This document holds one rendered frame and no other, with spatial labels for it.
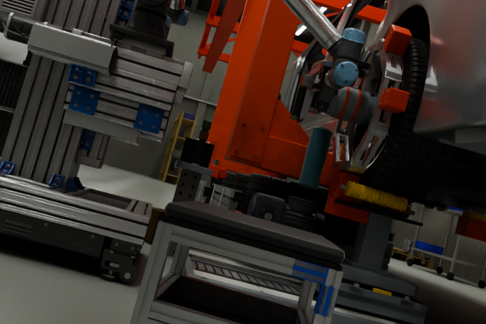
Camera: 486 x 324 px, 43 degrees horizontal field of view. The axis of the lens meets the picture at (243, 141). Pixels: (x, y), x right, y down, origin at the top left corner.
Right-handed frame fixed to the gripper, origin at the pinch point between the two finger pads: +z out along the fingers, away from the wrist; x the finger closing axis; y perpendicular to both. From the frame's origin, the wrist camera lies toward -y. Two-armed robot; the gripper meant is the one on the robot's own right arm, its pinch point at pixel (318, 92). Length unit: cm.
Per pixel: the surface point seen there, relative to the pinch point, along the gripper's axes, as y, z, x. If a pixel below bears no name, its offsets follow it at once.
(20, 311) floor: -83, -81, 71
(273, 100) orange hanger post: 2, 60, 7
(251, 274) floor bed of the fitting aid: -76, 32, 1
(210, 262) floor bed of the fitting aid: -76, 34, 19
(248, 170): -27, 253, -17
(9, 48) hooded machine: 56, 622, 285
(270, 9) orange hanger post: 43, 60, 20
